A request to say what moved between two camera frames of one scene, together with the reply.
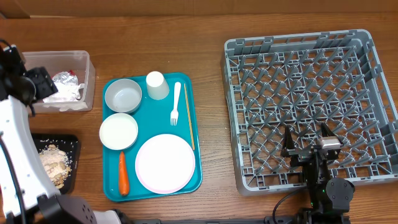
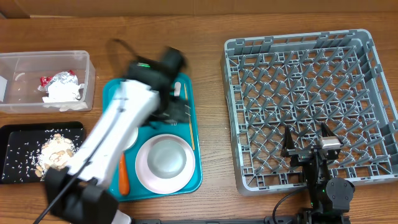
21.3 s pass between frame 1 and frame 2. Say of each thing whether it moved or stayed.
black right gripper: stayed
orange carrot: stayed
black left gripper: moved
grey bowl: moved
